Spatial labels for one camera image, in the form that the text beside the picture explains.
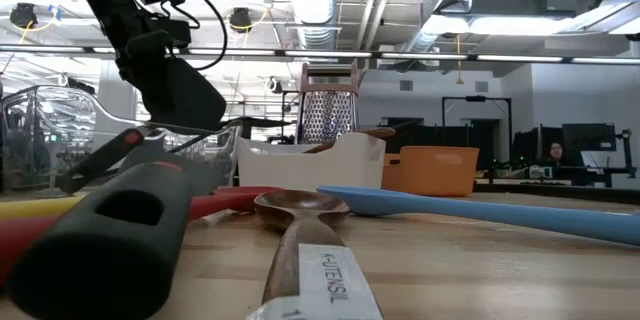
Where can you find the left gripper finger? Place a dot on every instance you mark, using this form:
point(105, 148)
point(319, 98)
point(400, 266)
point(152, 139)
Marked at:
point(185, 100)

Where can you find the red slotted spatula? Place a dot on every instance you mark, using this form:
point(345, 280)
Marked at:
point(225, 200)

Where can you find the dark wooden spoon white label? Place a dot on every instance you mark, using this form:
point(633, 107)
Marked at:
point(300, 210)

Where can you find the wide black spatula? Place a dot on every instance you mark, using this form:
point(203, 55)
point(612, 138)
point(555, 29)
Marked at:
point(90, 260)

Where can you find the long blue silicone spoon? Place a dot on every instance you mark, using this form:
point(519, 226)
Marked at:
point(450, 207)

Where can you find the white pillar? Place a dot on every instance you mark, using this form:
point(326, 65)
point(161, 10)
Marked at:
point(106, 95)

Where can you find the black ceiling spotlight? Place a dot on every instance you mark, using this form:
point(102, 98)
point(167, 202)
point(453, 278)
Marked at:
point(241, 20)
point(23, 16)

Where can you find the clear plastic bin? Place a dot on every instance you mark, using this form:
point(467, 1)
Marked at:
point(50, 125)

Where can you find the pink metal box grater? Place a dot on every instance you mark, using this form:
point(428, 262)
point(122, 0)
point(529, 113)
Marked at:
point(327, 115)

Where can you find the white plastic bin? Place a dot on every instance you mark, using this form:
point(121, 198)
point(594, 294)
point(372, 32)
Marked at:
point(310, 170)

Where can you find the long LED light bar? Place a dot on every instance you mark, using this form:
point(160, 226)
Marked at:
point(400, 55)

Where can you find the orange plastic bin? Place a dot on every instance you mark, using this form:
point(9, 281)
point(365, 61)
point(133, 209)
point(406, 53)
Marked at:
point(435, 175)

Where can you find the person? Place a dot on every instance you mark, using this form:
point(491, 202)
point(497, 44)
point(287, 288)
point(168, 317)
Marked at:
point(556, 152)

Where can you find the black desk monitor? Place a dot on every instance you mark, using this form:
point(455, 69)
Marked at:
point(590, 137)

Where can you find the straight silver spiral duct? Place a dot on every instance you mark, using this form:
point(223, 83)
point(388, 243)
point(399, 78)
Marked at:
point(315, 5)

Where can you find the black metal frame rig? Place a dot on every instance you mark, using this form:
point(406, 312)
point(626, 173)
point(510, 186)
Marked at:
point(475, 98)

